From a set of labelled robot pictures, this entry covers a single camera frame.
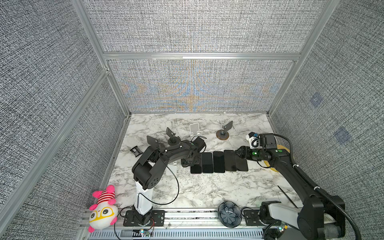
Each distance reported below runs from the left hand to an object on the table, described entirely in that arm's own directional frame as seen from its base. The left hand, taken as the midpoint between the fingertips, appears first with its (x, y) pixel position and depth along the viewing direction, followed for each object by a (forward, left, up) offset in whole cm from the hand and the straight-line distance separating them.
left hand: (192, 164), depth 93 cm
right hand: (0, -27, +13) cm, 30 cm away
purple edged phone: (-4, -2, +1) cm, 5 cm away
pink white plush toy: (-26, +42, +8) cm, 50 cm away
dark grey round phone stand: (+16, +12, +3) cm, 20 cm away
